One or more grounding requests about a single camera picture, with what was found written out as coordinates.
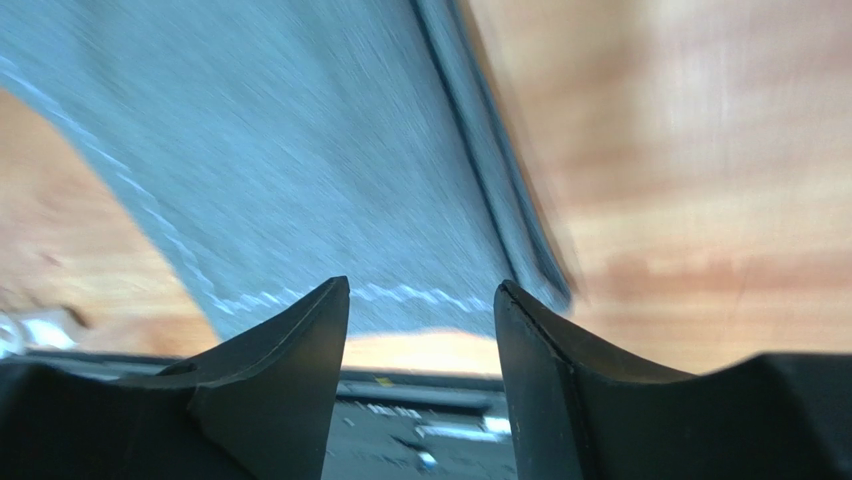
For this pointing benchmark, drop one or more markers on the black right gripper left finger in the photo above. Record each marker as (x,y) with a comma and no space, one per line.
(258,406)

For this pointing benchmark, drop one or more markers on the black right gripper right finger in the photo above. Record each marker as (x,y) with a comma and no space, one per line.
(581,407)

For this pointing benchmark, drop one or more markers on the grey cloth napkin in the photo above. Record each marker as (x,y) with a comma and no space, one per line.
(266,146)

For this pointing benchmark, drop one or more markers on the white clothes rack base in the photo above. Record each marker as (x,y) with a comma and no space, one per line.
(44,328)

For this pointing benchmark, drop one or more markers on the black mounting rail plate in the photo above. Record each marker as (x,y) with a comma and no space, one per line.
(388,426)

